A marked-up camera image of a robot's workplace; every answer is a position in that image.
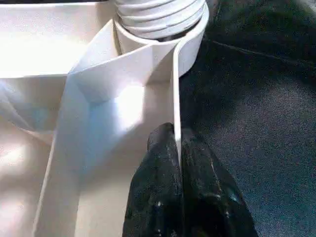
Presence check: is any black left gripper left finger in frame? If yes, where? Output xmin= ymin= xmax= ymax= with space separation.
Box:
xmin=122 ymin=122 xmax=184 ymax=237

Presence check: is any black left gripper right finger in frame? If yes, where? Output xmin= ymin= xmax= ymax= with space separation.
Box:
xmin=181 ymin=128 xmax=259 ymax=237

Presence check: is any white plastic table top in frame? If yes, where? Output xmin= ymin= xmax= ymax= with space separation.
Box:
xmin=0 ymin=2 xmax=210 ymax=237

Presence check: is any white tapered table leg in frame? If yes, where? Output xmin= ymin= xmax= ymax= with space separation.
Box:
xmin=115 ymin=0 xmax=209 ymax=40

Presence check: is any black work mat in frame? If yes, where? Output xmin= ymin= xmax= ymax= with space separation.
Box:
xmin=177 ymin=0 xmax=316 ymax=237

